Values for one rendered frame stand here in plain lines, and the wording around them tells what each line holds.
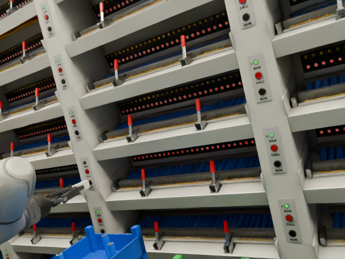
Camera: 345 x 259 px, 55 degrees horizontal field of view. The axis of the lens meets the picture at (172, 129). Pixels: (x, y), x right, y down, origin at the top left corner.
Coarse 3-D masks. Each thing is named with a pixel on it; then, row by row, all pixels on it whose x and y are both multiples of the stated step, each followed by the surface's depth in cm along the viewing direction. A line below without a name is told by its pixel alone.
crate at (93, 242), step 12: (84, 228) 100; (132, 228) 90; (84, 240) 99; (96, 240) 101; (120, 240) 96; (132, 240) 88; (72, 252) 95; (84, 252) 98; (96, 252) 99; (120, 252) 83; (132, 252) 87; (144, 252) 91
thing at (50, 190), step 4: (40, 188) 154; (44, 188) 151; (48, 188) 149; (52, 188) 147; (56, 188) 146; (60, 188) 144; (36, 192) 153; (40, 192) 152; (44, 192) 150; (48, 192) 149; (52, 192) 147
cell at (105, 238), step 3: (105, 234) 94; (102, 237) 93; (105, 237) 93; (108, 237) 93; (105, 240) 93; (108, 240) 93; (105, 243) 93; (105, 246) 93; (105, 249) 93; (108, 252) 93; (108, 255) 93
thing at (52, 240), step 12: (48, 216) 167; (60, 216) 162; (72, 216) 157; (84, 216) 153; (36, 228) 160; (48, 228) 155; (60, 228) 151; (72, 228) 139; (12, 240) 162; (24, 240) 159; (36, 240) 152; (48, 240) 150; (60, 240) 146; (72, 240) 138; (36, 252) 153; (48, 252) 148
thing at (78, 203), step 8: (40, 176) 167; (48, 176) 164; (80, 192) 138; (72, 200) 133; (80, 200) 130; (56, 208) 138; (64, 208) 136; (72, 208) 133; (80, 208) 131; (88, 208) 129
